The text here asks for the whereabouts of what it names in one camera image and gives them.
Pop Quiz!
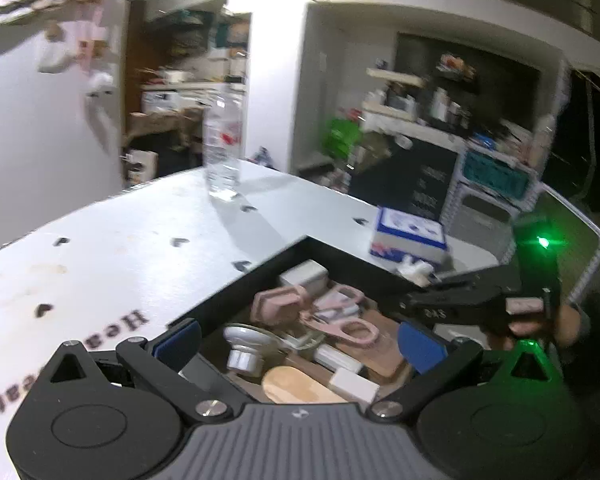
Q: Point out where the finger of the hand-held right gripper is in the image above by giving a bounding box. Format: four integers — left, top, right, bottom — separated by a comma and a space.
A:
397, 287, 511, 333
430, 262, 518, 291

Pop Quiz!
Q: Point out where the black chalkboard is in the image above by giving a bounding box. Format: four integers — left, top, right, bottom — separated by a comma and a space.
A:
347, 135, 461, 223

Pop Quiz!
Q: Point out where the black box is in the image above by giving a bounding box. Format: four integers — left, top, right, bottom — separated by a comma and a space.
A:
167, 234, 491, 406

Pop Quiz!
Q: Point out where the grey rectangular block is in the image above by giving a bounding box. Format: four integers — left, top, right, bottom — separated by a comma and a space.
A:
279, 260, 328, 293

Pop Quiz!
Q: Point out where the pink block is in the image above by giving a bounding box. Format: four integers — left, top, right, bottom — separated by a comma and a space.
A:
251, 285, 311, 326

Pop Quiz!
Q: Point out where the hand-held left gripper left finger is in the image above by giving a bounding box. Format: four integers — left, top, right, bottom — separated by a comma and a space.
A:
45, 317, 233, 421

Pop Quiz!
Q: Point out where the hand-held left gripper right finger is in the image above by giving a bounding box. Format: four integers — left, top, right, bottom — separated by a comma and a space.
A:
367, 321, 556, 420

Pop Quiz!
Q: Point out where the crumpled white tissue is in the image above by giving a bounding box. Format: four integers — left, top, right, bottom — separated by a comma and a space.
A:
397, 255, 433, 286

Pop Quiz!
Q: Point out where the pink hook piece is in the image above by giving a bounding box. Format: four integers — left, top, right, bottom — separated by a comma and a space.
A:
312, 284, 366, 318

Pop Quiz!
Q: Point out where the hanging white plastic bag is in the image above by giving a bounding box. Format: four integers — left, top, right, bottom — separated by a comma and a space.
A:
37, 22, 76, 73

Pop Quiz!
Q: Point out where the white suction cup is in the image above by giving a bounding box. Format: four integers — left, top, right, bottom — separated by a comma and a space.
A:
222, 324, 281, 376

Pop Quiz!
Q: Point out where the oval wooden piece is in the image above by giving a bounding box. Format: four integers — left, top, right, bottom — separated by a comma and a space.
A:
261, 366, 348, 405

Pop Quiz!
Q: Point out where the blue white tissue pack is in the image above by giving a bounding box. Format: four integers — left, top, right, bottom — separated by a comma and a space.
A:
369, 206, 448, 266

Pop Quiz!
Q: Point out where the person's right hand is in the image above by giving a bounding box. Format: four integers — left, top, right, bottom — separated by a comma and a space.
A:
505, 297, 588, 348

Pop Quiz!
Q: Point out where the white rectangular bar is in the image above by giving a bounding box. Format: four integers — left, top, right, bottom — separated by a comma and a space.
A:
312, 342, 366, 373

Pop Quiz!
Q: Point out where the chair with brown jacket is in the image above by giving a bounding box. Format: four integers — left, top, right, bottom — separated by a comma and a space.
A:
125, 107, 206, 148

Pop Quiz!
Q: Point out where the clear water bottle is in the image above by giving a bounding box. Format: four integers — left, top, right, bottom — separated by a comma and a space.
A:
202, 82, 246, 201

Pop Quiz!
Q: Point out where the beige block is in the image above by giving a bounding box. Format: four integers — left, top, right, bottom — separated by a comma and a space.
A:
328, 367, 381, 403

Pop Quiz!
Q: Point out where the pink ring piece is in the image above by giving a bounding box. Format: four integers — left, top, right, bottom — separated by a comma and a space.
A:
300, 312, 381, 348

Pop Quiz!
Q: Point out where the hanging plush sheep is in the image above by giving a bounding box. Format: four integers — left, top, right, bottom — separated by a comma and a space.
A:
85, 70, 113, 98

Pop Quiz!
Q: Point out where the brown wooden board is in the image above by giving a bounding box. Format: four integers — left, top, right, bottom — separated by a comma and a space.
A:
350, 312, 413, 381

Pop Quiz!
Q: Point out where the green bag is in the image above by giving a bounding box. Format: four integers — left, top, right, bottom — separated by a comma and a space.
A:
322, 117, 363, 161

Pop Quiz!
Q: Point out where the teal basket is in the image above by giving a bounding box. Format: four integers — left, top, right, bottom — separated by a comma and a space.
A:
462, 150, 528, 201

